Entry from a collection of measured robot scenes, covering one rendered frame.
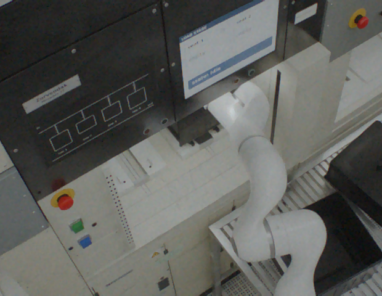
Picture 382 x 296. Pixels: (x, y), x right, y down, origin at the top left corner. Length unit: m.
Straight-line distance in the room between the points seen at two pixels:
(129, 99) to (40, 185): 0.29
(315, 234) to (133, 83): 0.55
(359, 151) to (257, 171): 0.82
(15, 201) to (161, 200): 0.72
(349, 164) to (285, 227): 0.74
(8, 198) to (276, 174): 0.61
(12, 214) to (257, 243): 0.57
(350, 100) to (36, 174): 1.31
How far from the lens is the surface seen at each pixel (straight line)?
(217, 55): 1.33
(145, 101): 1.28
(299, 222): 1.33
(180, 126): 1.81
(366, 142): 2.08
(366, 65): 2.31
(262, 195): 1.29
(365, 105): 2.20
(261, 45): 1.42
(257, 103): 1.54
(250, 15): 1.32
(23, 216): 1.36
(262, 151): 1.33
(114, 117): 1.26
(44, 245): 1.53
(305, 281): 1.34
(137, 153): 1.97
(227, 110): 1.62
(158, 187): 1.93
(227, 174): 1.94
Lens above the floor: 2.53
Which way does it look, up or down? 56 degrees down
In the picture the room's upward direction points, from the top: 6 degrees counter-clockwise
